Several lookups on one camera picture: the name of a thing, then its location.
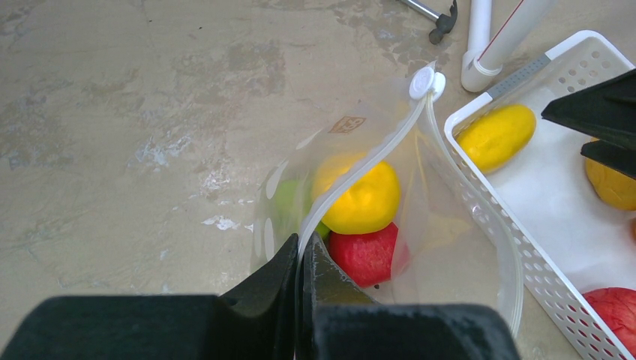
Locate clear zip top bag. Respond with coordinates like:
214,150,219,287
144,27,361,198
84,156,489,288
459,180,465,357
250,62,524,335

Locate white pipe frame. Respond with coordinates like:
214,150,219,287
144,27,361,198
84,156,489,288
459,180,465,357
460,0,554,93

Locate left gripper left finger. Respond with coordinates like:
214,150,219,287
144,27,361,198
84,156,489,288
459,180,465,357
1,235,299,359

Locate yellow banana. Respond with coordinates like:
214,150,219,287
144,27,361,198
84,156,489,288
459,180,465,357
456,103,536,174

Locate yellow lemon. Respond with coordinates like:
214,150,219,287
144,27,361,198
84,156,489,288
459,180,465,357
311,153,401,235

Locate green pear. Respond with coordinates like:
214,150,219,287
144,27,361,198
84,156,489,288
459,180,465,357
273,180,312,236

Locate orange yellow mango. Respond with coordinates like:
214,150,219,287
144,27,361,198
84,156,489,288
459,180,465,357
584,157,635,212

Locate red apple top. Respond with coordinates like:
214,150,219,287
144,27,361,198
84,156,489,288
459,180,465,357
328,223,411,288

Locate red apple bottom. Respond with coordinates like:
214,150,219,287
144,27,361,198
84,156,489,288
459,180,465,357
583,287,635,356

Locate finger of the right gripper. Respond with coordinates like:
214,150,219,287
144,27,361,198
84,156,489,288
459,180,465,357
541,70,635,149
580,140,635,179

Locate white plastic tray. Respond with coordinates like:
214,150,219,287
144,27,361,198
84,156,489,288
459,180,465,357
444,30,635,359

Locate black small hammer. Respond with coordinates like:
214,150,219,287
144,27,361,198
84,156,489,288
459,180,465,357
400,0,458,45

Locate red apple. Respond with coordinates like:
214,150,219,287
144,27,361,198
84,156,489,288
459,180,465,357
583,287,635,356
328,223,411,288

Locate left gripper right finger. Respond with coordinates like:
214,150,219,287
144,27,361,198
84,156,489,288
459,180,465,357
300,233,520,359

